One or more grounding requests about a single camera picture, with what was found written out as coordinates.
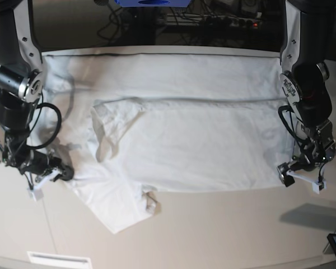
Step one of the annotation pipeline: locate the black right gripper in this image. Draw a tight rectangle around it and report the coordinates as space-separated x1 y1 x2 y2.
18 150 74 181

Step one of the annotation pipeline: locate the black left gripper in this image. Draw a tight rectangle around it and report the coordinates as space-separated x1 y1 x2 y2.
277 153 327 187

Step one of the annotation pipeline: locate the white T-shirt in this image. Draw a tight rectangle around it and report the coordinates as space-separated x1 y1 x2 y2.
44 54 293 234

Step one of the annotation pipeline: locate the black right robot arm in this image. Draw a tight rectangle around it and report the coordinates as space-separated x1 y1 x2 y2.
0 1 74 181

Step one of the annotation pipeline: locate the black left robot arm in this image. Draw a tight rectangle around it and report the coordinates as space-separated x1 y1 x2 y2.
277 1 336 193

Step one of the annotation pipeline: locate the white label strip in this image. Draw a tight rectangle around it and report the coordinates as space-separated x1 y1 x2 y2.
27 251 92 268

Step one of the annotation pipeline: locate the blue plastic box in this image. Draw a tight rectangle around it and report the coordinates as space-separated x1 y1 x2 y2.
114 0 191 8

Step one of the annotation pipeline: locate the black power strip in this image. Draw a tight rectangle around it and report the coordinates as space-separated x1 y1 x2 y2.
165 14 264 29

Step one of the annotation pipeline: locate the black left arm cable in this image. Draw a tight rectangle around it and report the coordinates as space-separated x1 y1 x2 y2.
278 105 306 141

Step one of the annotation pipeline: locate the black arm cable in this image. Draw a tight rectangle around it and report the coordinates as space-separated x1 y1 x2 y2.
25 102 63 149
278 105 306 141

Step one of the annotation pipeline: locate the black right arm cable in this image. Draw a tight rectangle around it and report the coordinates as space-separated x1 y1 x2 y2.
25 102 63 149

